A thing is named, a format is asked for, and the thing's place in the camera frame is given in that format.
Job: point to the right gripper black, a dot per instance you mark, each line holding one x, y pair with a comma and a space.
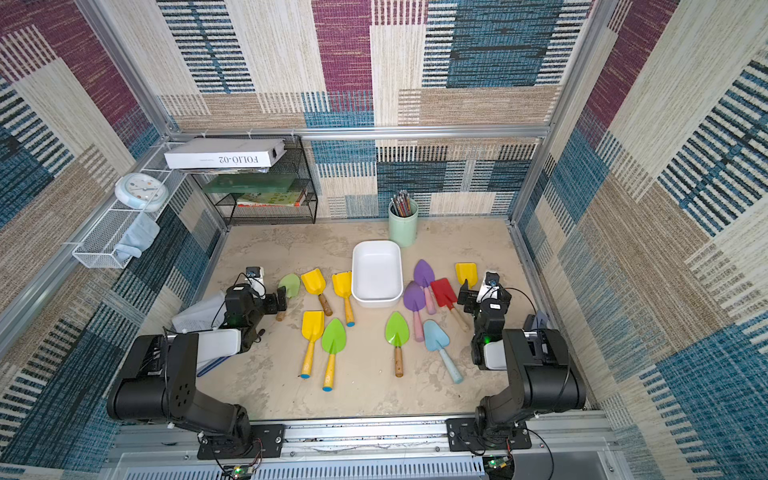
472, 297

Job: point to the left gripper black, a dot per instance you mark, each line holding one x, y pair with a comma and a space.
269, 300

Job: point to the red scoop wooden handle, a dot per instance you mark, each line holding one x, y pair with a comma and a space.
447, 298

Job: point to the purple trowel pink handle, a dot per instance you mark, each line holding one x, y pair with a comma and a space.
423, 276
414, 300

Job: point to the light blue trowel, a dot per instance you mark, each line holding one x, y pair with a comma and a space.
437, 340

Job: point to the white plastic storage box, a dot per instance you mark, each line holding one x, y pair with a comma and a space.
377, 274

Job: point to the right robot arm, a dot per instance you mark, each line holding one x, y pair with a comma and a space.
541, 376

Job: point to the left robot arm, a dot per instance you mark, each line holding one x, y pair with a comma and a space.
157, 380

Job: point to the white folio box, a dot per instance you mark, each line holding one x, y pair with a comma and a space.
212, 153

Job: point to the grey hole punch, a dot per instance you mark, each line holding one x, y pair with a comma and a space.
537, 321

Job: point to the colourful book on shelf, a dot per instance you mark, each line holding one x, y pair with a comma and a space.
280, 199

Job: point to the mint green pencil cup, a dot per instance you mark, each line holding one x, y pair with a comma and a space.
403, 230

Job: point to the coloured pencils bundle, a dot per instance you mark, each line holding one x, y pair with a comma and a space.
401, 204

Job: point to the green book on shelf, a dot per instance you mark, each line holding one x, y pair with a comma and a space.
250, 183

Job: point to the light blue cloth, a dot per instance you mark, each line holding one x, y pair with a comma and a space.
137, 238

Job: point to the white round clock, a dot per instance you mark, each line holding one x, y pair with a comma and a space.
141, 192

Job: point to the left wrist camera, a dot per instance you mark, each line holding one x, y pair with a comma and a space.
255, 278

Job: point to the yellow scoop yellow handle lower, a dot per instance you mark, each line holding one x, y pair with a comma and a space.
312, 330

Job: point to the yellow scoop brown wooden handle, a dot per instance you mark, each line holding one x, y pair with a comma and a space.
314, 282

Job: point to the green trowel yellow handle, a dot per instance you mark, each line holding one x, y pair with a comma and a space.
333, 342

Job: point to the yellow scoop yellow handle upper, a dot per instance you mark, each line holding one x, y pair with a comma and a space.
342, 284

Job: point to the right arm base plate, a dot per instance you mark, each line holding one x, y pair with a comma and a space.
465, 435

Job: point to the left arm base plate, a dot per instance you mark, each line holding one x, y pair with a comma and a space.
262, 441

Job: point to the white wire basket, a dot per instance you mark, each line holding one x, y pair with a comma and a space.
95, 247

